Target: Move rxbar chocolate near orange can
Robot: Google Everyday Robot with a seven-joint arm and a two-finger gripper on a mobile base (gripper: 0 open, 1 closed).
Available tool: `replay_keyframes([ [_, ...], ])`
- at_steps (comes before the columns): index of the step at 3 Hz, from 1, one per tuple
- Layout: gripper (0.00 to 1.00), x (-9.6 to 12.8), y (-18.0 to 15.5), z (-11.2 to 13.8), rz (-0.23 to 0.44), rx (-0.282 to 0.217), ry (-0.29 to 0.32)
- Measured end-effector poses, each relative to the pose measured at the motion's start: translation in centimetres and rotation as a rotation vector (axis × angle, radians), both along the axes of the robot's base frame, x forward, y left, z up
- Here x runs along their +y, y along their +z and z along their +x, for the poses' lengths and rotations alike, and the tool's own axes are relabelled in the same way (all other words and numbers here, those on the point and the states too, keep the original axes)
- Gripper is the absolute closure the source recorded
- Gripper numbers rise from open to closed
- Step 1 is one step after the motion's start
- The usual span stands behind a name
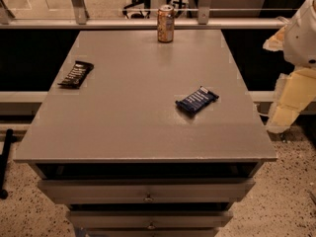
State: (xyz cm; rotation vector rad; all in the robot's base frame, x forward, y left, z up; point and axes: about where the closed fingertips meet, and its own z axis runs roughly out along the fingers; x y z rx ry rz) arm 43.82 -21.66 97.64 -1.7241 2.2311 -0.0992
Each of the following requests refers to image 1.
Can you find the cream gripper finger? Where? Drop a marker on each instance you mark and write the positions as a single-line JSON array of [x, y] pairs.
[[293, 93], [276, 41]]

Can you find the black chocolate rxbar wrapper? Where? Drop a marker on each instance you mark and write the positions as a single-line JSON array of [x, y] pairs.
[[77, 75]]

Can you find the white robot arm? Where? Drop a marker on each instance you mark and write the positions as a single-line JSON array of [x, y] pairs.
[[300, 37]]

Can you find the blue rxbar wrapper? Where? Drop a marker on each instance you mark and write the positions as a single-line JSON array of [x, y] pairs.
[[197, 100]]

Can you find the orange soda can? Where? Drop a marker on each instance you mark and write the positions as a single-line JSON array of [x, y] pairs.
[[165, 23]]

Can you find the black chair base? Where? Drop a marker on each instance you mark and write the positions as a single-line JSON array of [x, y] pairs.
[[137, 9]]

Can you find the grey drawer cabinet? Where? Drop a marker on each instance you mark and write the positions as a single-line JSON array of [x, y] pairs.
[[123, 122]]

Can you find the upper grey drawer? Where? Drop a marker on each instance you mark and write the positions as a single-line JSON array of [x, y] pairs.
[[145, 191]]

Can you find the grey drawer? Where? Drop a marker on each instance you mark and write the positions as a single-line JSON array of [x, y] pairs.
[[145, 191], [149, 219]]

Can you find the lower grey drawer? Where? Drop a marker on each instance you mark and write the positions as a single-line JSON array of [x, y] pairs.
[[149, 219]]

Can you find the black metal stand leg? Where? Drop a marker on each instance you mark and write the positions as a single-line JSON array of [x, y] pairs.
[[9, 138]]

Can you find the metal railing post right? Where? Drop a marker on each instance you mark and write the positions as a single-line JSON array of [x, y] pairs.
[[203, 11]]

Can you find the metal railing post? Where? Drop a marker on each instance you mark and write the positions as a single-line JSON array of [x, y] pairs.
[[80, 11], [203, 11]]

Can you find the metal railing post left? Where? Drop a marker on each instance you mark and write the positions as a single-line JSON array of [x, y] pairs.
[[80, 11]]

